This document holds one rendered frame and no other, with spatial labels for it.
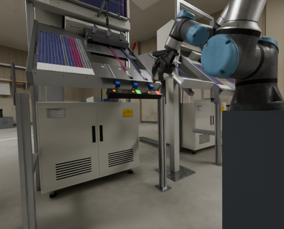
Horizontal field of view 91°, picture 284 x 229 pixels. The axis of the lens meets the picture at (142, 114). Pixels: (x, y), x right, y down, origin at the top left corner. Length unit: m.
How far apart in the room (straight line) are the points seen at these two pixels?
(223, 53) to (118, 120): 0.86
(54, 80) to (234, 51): 0.68
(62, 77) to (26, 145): 0.32
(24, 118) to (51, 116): 0.31
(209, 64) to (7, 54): 7.78
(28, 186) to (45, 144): 0.32
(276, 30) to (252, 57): 4.04
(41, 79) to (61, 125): 0.38
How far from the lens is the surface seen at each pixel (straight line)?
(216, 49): 0.49
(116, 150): 1.15
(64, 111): 1.03
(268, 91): 0.59
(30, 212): 0.85
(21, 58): 8.03
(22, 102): 0.75
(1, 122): 6.63
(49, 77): 0.74
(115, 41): 1.29
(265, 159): 0.58
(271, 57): 0.61
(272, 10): 4.75
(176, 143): 1.26
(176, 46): 0.76
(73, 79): 0.74
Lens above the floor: 0.56
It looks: 2 degrees down
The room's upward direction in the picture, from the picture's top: 2 degrees counter-clockwise
